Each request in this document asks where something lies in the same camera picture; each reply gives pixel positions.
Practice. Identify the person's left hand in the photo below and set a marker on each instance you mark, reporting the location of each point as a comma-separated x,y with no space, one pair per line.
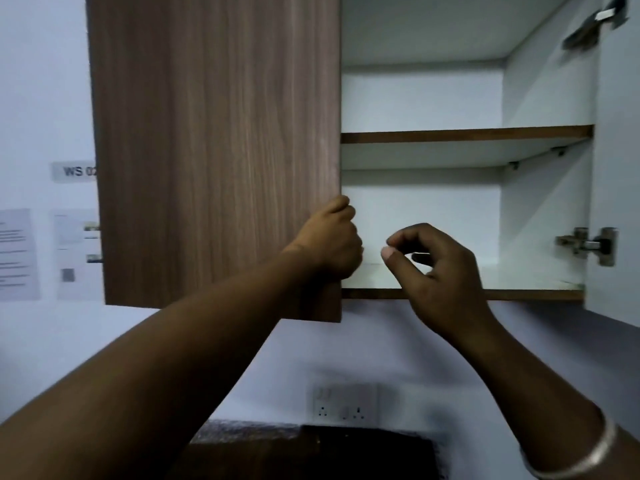
325,244

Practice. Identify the person's right hand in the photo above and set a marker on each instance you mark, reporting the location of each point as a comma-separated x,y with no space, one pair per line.
450,284

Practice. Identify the person's right thumb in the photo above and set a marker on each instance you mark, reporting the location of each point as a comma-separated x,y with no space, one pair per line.
397,274

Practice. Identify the person's left fingers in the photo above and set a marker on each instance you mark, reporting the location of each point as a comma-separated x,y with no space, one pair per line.
345,229

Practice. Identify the wood grain cabinet door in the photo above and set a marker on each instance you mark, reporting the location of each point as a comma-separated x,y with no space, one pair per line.
210,144

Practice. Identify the person's left forearm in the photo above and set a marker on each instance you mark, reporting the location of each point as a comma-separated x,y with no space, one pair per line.
165,374

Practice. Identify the person's right forearm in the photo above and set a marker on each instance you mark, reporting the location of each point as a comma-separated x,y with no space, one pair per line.
540,399

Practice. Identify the white cabinet shelf board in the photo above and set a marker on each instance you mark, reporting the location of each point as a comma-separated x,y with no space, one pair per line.
450,144

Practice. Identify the metal cabinet hinge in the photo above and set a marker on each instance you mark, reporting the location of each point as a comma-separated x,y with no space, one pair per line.
595,244
595,24

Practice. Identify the brown plastic-wrapped box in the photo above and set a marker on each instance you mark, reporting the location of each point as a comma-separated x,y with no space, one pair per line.
240,452

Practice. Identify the white-faced cabinet door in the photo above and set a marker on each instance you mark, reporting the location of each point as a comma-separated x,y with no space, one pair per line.
617,169

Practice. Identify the silver bangle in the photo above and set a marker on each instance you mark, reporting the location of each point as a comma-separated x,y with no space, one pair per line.
595,452

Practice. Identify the paper sheet with small photos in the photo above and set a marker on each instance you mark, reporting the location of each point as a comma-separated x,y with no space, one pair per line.
75,254

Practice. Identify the small white paper label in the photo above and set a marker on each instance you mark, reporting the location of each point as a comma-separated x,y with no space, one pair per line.
72,171

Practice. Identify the white printed paper sheet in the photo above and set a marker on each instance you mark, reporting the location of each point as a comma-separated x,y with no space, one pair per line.
19,254

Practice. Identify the white double wall socket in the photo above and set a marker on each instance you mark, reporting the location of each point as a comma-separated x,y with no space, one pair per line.
345,402

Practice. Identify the white wall cabinet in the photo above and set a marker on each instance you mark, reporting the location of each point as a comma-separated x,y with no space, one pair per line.
425,94

